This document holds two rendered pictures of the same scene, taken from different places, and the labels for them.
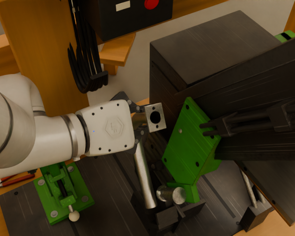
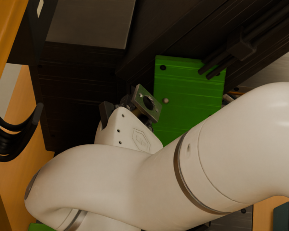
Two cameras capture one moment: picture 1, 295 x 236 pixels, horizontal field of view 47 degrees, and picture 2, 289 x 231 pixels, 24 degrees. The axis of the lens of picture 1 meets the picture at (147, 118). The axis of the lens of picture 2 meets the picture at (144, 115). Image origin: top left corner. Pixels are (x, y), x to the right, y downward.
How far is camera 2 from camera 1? 0.57 m
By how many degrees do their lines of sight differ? 32
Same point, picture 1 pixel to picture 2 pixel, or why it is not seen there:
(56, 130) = not seen: hidden behind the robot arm
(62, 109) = not seen: outside the picture
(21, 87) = (114, 147)
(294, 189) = not seen: outside the picture
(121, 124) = (141, 133)
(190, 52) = (80, 14)
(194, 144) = (195, 100)
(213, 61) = (113, 6)
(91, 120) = not seen: hidden behind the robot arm
